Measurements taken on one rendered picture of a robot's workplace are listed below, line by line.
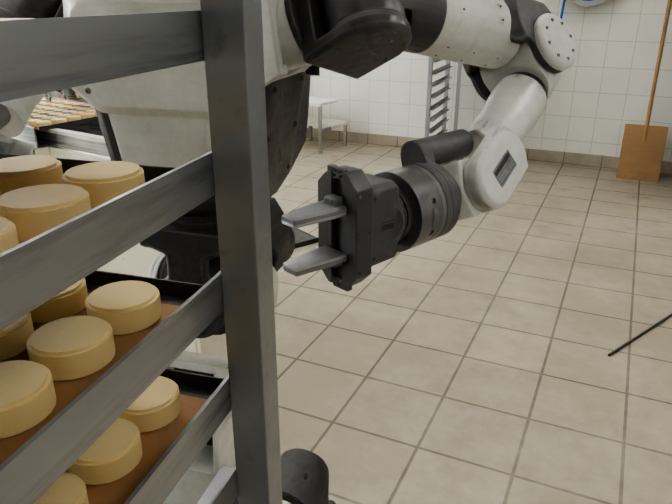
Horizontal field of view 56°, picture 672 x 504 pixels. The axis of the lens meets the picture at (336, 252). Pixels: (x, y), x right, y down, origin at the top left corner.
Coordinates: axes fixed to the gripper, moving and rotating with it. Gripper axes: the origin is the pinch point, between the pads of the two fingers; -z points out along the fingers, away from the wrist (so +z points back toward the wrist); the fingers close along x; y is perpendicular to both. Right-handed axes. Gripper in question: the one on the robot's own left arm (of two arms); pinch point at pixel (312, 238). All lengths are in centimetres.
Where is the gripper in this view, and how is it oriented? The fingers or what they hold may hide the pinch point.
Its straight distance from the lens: 59.9
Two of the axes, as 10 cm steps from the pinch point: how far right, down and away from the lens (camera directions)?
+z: 7.2, -2.6, 6.4
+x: 0.0, -9.2, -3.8
